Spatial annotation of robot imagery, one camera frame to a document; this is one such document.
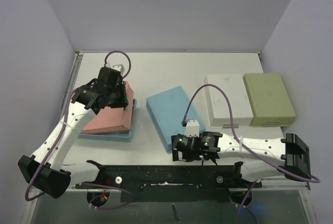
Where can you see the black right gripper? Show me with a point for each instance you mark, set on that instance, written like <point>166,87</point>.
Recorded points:
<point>176,147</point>

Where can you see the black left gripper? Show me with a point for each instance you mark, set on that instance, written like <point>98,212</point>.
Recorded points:
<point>123,102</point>

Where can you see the pink plastic basket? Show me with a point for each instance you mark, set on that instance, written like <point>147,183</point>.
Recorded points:
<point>110,120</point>

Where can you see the blue plastic basket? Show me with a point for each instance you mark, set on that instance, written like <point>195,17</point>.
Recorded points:
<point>118,137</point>
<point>166,110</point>

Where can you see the green perforated plastic basket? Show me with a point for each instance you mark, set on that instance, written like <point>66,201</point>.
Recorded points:
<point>269,100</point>

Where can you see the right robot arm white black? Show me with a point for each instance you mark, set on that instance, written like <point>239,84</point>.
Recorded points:
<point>260,158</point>

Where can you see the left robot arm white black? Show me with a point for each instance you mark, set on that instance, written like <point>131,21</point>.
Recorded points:
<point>44,169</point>

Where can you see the blue bottom plastic basket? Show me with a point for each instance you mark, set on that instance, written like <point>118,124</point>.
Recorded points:
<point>118,137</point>

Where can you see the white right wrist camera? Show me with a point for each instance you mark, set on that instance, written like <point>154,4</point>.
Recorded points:
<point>192,128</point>

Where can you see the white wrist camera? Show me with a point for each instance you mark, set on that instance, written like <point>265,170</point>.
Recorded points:
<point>118,67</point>
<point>192,128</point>

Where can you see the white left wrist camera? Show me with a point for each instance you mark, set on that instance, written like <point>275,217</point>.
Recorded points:
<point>118,67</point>

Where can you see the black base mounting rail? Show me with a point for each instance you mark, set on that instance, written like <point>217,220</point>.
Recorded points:
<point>171,183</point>

